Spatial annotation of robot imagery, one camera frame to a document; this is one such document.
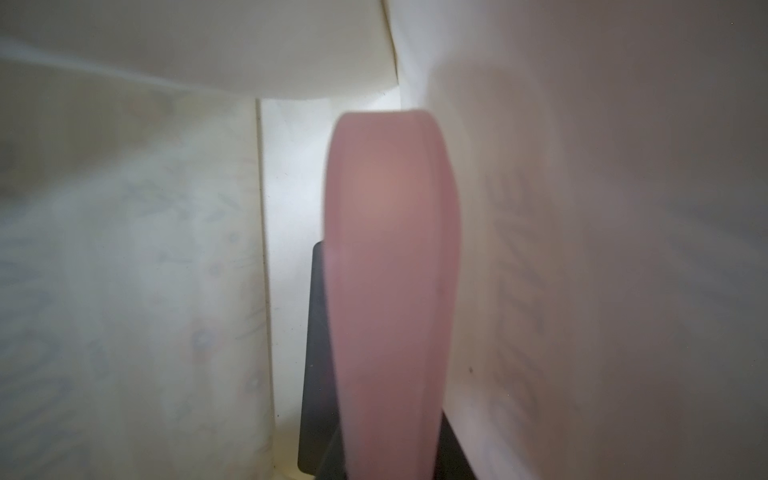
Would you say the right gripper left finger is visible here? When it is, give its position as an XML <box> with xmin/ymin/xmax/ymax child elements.
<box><xmin>314</xmin><ymin>428</ymin><xmax>347</xmax><ymax>480</ymax></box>

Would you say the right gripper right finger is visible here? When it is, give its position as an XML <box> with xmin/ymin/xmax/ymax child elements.
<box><xmin>433</xmin><ymin>413</ymin><xmax>477</xmax><ymax>480</ymax></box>

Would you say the black case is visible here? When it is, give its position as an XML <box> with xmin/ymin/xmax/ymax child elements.
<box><xmin>297</xmin><ymin>242</ymin><xmax>341</xmax><ymax>477</ymax></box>

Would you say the translucent pink case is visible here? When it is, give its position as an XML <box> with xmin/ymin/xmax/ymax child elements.
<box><xmin>323</xmin><ymin>110</ymin><xmax>461</xmax><ymax>479</ymax></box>

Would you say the cream canvas tote bag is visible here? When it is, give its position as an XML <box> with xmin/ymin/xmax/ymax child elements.
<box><xmin>1</xmin><ymin>1</ymin><xmax>767</xmax><ymax>479</ymax></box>

